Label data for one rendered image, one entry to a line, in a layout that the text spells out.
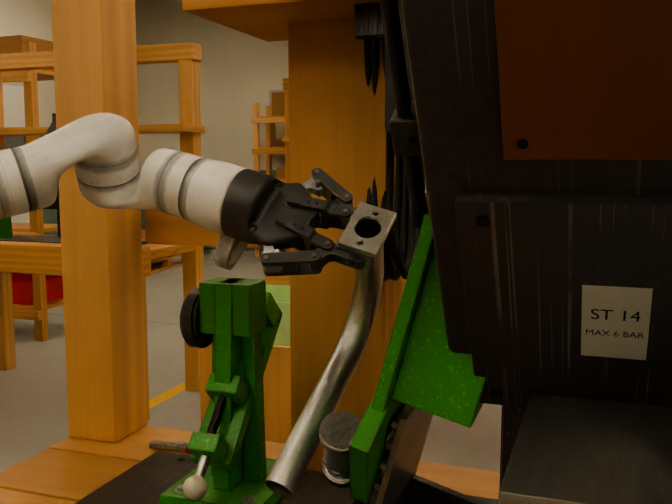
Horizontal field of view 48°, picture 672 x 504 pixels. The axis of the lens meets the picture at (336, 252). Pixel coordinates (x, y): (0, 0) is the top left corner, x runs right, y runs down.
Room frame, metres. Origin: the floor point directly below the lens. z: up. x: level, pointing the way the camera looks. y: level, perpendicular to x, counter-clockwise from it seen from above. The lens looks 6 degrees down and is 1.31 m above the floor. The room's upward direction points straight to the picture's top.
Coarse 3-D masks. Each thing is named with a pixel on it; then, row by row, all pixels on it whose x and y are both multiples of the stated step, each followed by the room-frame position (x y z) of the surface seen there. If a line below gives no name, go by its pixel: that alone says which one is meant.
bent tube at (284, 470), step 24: (360, 216) 0.75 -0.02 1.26; (384, 216) 0.75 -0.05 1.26; (360, 240) 0.73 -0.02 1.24; (384, 240) 0.73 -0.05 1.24; (360, 288) 0.79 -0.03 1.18; (360, 312) 0.80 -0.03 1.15; (360, 336) 0.80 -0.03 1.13; (336, 360) 0.78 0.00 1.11; (336, 384) 0.77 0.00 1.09; (312, 408) 0.74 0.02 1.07; (312, 432) 0.73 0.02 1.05; (288, 456) 0.71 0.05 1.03; (288, 480) 0.69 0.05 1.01
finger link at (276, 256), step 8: (264, 256) 0.74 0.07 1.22; (272, 256) 0.74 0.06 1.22; (280, 256) 0.74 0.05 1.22; (288, 256) 0.74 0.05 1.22; (296, 256) 0.74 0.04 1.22; (304, 256) 0.74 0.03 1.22; (312, 256) 0.74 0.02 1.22; (320, 256) 0.74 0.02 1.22; (264, 264) 0.74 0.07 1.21; (272, 264) 0.74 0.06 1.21; (280, 264) 0.74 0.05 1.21; (288, 264) 0.74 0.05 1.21; (296, 264) 0.74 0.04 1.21; (304, 264) 0.76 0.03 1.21; (264, 272) 0.75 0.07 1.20; (272, 272) 0.75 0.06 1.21; (280, 272) 0.75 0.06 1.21; (288, 272) 0.75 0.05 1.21; (296, 272) 0.75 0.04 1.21; (304, 272) 0.75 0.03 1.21; (312, 272) 0.75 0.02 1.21; (320, 272) 0.75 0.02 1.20
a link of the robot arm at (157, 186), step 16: (160, 160) 0.81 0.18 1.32; (176, 160) 0.81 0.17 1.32; (192, 160) 0.81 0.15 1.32; (144, 176) 0.81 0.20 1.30; (160, 176) 0.80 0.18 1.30; (176, 176) 0.79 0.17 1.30; (96, 192) 0.84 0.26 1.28; (112, 192) 0.84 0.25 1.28; (128, 192) 0.84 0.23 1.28; (144, 192) 0.81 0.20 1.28; (160, 192) 0.80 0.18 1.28; (176, 192) 0.79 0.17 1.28; (112, 208) 0.85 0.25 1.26; (128, 208) 0.84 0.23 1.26; (144, 208) 0.83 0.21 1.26; (160, 208) 0.81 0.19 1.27; (176, 208) 0.80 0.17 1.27
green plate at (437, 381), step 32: (416, 256) 0.60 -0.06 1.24; (416, 288) 0.60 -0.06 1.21; (416, 320) 0.61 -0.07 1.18; (416, 352) 0.61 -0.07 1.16; (448, 352) 0.61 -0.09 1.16; (384, 384) 0.61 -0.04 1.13; (416, 384) 0.61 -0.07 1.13; (448, 384) 0.61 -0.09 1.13; (480, 384) 0.60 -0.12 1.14; (448, 416) 0.61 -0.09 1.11
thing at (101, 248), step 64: (64, 0) 1.16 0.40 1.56; (128, 0) 1.21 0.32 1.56; (64, 64) 1.17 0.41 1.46; (128, 64) 1.20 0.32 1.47; (320, 64) 1.03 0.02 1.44; (320, 128) 1.03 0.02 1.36; (64, 192) 1.17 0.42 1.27; (64, 256) 1.17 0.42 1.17; (128, 256) 1.19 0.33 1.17; (64, 320) 1.17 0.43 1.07; (128, 320) 1.19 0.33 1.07; (320, 320) 1.03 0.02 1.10; (384, 320) 1.00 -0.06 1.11; (128, 384) 1.18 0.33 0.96; (320, 448) 1.03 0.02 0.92
